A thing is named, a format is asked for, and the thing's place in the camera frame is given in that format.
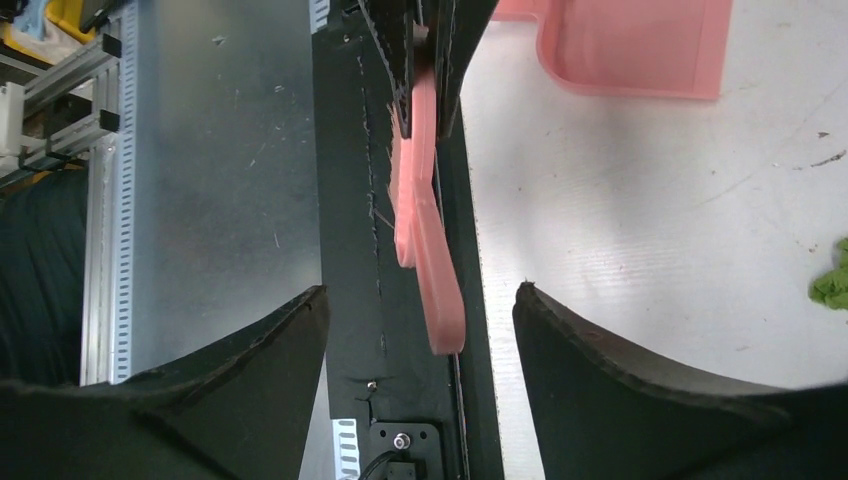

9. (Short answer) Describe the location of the right white cable duct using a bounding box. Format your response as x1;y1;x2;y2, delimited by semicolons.
331;418;361;480

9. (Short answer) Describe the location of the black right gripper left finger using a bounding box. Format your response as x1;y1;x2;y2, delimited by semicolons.
1;286;330;479

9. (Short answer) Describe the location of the white cable duct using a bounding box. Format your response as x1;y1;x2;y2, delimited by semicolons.
331;418;361;480
108;1;140;384

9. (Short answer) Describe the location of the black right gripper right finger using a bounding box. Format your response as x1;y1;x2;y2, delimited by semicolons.
512;282;847;479

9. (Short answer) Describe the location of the green paper scrap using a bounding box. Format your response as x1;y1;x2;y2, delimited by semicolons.
808;238;847;310

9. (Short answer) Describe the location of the left white cable duct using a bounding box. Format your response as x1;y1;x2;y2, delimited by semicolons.
108;1;140;384

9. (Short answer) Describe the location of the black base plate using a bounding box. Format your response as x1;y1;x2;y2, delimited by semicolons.
312;1;504;479

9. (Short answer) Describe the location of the pink hand brush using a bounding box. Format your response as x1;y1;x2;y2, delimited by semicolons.
389;67;466;355

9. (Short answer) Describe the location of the aluminium frame rail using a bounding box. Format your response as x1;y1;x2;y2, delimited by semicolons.
1;33;123;189

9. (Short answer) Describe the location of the pink dustpan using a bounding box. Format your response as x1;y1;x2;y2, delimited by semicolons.
492;0;733;100

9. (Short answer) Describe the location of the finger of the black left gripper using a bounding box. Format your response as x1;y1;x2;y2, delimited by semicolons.
360;0;420;139
433;0;499;138

